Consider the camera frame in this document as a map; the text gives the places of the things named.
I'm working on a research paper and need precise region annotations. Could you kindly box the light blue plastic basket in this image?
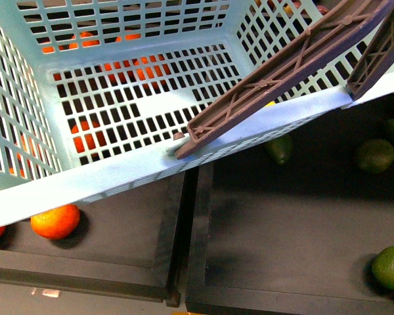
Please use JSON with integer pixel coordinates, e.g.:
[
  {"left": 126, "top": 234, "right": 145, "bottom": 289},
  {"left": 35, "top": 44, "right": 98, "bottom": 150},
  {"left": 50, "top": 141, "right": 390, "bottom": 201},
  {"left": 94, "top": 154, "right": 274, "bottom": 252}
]
[{"left": 0, "top": 0, "right": 394, "bottom": 230}]

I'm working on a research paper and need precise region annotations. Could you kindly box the brown basket handle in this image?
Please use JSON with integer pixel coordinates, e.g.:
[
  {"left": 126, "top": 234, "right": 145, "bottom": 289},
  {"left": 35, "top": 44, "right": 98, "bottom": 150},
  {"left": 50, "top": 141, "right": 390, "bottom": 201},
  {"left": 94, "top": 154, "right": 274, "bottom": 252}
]
[{"left": 175, "top": 1, "right": 394, "bottom": 159}]

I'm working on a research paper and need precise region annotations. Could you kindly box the yellow mango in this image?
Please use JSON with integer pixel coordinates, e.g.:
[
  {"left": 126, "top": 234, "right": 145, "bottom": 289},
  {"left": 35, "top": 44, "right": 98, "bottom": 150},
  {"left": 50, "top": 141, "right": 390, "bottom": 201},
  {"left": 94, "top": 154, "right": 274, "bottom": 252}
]
[{"left": 264, "top": 101, "right": 276, "bottom": 107}]

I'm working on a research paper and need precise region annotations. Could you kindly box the green avocado under basket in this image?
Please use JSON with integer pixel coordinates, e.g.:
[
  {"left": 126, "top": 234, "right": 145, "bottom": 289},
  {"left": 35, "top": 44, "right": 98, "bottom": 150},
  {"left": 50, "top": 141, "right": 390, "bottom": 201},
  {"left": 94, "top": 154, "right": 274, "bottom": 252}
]
[{"left": 263, "top": 134, "right": 293, "bottom": 165}]

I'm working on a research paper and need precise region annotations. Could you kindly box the green avocado middle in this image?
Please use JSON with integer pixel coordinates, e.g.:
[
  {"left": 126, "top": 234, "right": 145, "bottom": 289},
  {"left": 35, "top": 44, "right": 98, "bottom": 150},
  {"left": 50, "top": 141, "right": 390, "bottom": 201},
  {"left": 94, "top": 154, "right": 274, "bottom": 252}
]
[{"left": 355, "top": 138, "right": 394, "bottom": 174}]

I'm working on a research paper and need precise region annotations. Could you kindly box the green avocado right front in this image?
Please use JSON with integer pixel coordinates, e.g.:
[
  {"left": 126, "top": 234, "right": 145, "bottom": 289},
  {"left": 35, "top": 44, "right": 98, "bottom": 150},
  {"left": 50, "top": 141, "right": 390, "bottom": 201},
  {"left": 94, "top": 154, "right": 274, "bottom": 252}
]
[{"left": 372, "top": 246, "right": 394, "bottom": 291}]

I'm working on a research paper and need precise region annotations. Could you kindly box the black tray left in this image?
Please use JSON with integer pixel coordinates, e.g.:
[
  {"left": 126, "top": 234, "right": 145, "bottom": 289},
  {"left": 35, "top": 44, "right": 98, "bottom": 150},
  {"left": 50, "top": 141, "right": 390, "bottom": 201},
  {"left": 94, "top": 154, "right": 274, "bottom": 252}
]
[{"left": 0, "top": 170, "right": 197, "bottom": 306}]

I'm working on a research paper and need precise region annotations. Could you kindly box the black produce tray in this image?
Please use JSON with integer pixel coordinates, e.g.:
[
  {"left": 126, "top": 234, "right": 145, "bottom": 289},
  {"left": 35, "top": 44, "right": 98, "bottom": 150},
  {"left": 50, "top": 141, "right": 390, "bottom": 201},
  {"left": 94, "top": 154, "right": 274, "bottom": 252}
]
[{"left": 185, "top": 95, "right": 394, "bottom": 314}]

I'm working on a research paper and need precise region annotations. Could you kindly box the orange tangerine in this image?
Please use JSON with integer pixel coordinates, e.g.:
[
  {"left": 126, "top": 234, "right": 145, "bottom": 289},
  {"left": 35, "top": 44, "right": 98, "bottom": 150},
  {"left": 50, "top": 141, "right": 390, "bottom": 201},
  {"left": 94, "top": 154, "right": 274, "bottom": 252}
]
[{"left": 30, "top": 204, "right": 81, "bottom": 240}]

